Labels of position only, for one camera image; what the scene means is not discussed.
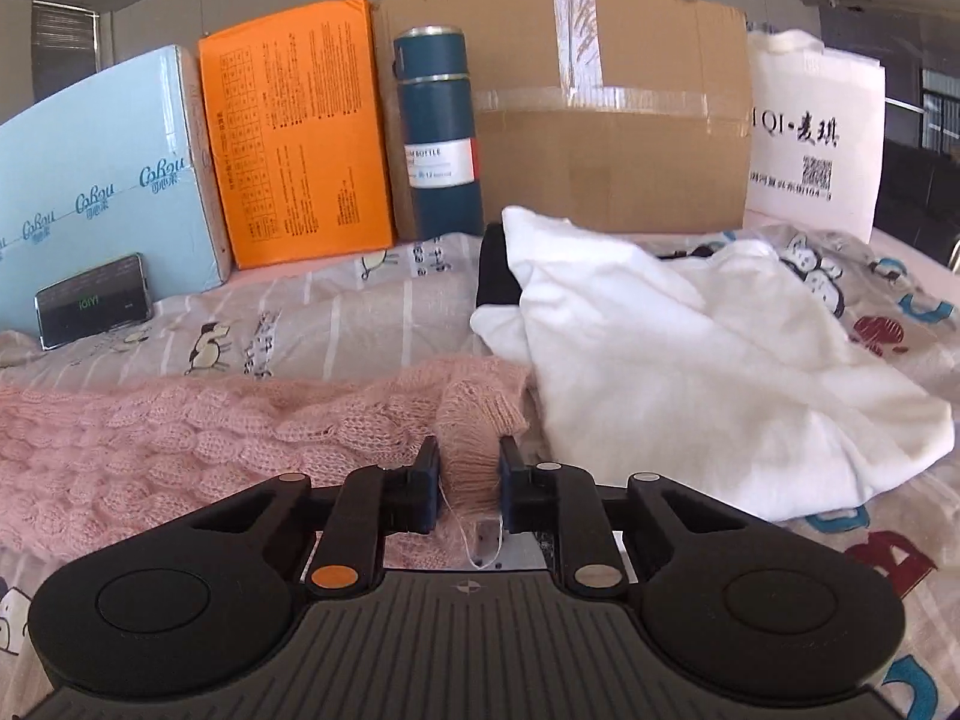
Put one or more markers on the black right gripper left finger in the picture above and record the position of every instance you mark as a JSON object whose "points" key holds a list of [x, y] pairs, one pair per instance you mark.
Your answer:
{"points": [[371, 505]]}

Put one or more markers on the white garment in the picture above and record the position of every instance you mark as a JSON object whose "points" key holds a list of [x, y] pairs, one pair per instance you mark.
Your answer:
{"points": [[722, 372]]}

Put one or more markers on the light blue Cobou box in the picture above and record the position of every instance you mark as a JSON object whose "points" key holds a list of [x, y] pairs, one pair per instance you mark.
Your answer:
{"points": [[118, 164]]}

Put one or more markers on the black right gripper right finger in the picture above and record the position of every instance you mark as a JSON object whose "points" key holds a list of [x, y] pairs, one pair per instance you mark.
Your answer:
{"points": [[562, 503]]}

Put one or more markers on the pink knitted sweater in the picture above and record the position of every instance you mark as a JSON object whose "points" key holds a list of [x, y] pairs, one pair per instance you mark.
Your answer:
{"points": [[82, 470]]}

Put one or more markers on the orange printed box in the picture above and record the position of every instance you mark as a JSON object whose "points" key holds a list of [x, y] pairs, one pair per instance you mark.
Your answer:
{"points": [[292, 105]]}

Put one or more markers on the dark teal thermos bottle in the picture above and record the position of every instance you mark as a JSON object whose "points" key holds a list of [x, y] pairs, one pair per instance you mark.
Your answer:
{"points": [[438, 128]]}

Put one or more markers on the smartphone with lit screen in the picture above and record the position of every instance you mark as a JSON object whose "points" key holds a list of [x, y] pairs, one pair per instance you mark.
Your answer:
{"points": [[99, 300]]}

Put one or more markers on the black garment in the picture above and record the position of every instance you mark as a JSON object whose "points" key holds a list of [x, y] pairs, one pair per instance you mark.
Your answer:
{"points": [[496, 283]]}

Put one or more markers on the brown cardboard box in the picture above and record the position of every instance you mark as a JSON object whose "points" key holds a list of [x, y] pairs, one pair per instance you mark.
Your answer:
{"points": [[618, 115]]}

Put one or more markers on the white tote bag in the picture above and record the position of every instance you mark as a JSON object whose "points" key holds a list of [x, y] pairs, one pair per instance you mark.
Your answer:
{"points": [[818, 141]]}

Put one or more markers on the black sofa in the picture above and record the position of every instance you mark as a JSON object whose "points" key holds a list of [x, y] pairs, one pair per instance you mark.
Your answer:
{"points": [[918, 201]]}

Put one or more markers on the cartoon print bed sheet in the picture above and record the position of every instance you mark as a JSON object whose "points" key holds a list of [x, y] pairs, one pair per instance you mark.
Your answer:
{"points": [[366, 318]]}

